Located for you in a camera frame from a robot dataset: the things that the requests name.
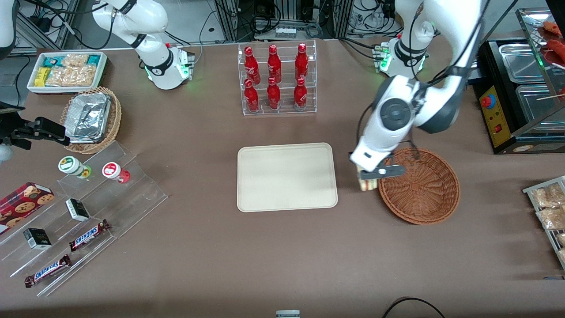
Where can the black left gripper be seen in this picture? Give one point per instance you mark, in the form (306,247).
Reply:
(350,154)

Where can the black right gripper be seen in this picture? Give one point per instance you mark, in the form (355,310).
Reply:
(13,134)

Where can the triangular sandwich wedge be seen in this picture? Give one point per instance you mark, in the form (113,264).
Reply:
(369,185)

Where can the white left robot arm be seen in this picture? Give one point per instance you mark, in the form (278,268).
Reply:
(397,115)

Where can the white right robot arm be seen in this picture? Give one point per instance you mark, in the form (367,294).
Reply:
(150,22)

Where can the aluminium foil tray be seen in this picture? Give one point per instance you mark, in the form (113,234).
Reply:
(88,117)

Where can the empty-weave brown wicker basket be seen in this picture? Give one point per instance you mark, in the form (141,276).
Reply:
(419,190)

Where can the light wicker basket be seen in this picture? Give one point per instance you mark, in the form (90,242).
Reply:
(115,119)

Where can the beige plastic tray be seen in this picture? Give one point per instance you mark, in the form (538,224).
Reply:
(287,176)

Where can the green lid yogurt cup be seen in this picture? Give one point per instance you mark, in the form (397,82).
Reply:
(70,165)

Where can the white plastic snack bin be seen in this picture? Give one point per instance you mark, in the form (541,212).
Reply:
(33,88)

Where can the yellow snack packet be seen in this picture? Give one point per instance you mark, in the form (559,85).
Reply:
(42,77)

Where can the clear bag of crackers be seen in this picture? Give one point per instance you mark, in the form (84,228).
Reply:
(76,60)
(57,77)
(83,76)

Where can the teal snack packet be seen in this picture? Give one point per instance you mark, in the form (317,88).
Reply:
(93,59)
(53,61)

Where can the red lid yogurt cup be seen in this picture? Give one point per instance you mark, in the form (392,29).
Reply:
(112,170)

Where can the red cookie box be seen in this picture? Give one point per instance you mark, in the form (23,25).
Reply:
(22,205)

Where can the small black carton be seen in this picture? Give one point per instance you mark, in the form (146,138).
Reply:
(37,238)
(77,210)

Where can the clear acrylic stepped display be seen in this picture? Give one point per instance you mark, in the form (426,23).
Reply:
(132,198)

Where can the red cola bottle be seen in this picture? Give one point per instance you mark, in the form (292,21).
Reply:
(251,66)
(274,65)
(273,96)
(251,98)
(301,62)
(300,96)

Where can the clear acrylic bottle rack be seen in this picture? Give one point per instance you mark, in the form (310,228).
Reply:
(284,110)

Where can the Snickers chocolate bar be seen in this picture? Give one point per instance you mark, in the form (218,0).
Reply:
(88,235)
(47,270)

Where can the black food warmer appliance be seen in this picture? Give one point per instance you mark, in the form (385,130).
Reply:
(496,119)

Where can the small grey device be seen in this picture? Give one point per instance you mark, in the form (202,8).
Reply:
(288,314)

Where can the grey power strip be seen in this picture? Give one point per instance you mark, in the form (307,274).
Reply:
(285,32)

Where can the clear bag of fried snacks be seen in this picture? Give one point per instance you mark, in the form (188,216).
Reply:
(547,196)
(551,218)
(562,256)
(561,239)

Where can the steel warmer pan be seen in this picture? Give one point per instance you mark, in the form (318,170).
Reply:
(521,62)
(536,104)

